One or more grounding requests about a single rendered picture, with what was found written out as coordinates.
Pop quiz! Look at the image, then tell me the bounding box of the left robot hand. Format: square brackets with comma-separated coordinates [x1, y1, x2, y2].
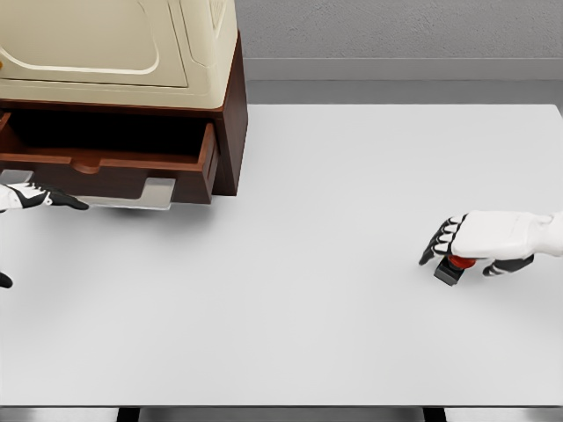
[0, 181, 91, 290]

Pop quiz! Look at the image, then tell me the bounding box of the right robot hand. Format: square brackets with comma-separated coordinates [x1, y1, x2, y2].
[418, 210, 552, 279]

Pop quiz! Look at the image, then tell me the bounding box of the black switch with red button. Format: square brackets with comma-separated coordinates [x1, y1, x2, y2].
[433, 254, 477, 289]

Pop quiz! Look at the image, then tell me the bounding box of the brown drawer with silver handle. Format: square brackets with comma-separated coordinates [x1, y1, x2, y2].
[0, 108, 221, 214]

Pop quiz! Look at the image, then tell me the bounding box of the cream and brown cabinet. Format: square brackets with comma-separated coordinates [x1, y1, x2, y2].
[0, 0, 250, 199]

